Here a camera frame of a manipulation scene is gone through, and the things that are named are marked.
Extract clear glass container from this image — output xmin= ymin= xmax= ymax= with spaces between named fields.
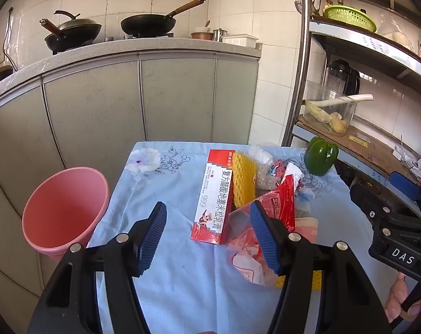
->
xmin=302 ymin=81 xmax=357 ymax=136

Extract white crumpled wrap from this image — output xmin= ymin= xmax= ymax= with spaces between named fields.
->
xmin=286 ymin=162 xmax=304 ymax=182

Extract brown cardboard sheet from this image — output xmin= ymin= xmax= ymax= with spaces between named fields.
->
xmin=297 ymin=113 xmax=421 ymax=181

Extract yellow foam net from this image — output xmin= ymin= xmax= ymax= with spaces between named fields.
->
xmin=233 ymin=151 xmax=258 ymax=207

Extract pink plastic bucket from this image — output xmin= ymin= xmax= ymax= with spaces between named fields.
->
xmin=22 ymin=168 xmax=110 ymax=263

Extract black power cable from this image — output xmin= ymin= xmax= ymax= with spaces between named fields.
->
xmin=3 ymin=7 xmax=15 ymax=67

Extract green plastic basket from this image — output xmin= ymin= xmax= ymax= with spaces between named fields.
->
xmin=323 ymin=5 xmax=377 ymax=33

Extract napa cabbage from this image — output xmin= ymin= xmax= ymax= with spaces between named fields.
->
xmin=306 ymin=102 xmax=332 ymax=124

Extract green bell pepper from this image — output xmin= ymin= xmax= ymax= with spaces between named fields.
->
xmin=304 ymin=136 xmax=339 ymax=176

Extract red snack wrapper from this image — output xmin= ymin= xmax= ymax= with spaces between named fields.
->
xmin=255 ymin=174 xmax=296 ymax=231

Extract white cables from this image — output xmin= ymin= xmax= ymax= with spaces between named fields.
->
xmin=393 ymin=135 xmax=421 ymax=181

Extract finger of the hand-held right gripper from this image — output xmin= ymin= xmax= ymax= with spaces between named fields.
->
xmin=389 ymin=171 xmax=421 ymax=216
xmin=349 ymin=182 xmax=398 ymax=227

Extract potato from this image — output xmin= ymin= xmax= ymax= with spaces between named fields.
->
xmin=330 ymin=112 xmax=349 ymax=135

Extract grey kitchen counter cabinet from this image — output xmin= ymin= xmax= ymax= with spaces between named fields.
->
xmin=0 ymin=38 xmax=262 ymax=321

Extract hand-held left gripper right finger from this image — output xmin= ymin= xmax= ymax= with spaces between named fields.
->
xmin=249 ymin=200 xmax=393 ymax=334

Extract person's right hand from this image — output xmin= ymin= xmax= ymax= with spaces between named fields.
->
xmin=386 ymin=273 xmax=421 ymax=324

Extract blue floral tablecloth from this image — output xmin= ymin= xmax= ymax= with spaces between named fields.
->
xmin=88 ymin=141 xmax=406 ymax=334

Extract red white medicine box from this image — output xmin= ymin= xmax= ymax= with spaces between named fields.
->
xmin=190 ymin=149 xmax=236 ymax=245

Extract clear plastic bag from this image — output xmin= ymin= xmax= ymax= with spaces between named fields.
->
xmin=247 ymin=145 xmax=284 ymax=190

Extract black wok with lid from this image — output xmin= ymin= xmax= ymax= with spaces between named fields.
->
xmin=40 ymin=10 xmax=102 ymax=53

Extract metal shelf rack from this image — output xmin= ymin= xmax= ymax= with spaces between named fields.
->
xmin=282 ymin=0 xmax=421 ymax=216

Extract white red printed plastic bag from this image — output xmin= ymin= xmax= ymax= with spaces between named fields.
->
xmin=226 ymin=207 xmax=284 ymax=288

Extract white leek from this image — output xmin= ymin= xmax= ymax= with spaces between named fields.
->
xmin=306 ymin=94 xmax=374 ymax=108

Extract white plastic container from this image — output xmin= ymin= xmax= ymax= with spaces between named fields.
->
xmin=222 ymin=34 xmax=259 ymax=48

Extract black blender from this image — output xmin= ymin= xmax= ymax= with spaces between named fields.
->
xmin=323 ymin=59 xmax=360 ymax=96

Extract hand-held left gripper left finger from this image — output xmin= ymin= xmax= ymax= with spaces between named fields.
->
xmin=27 ymin=201 xmax=168 ymax=334

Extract black wok wooden handle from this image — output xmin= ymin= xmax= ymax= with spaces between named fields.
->
xmin=120 ymin=0 xmax=208 ymax=37

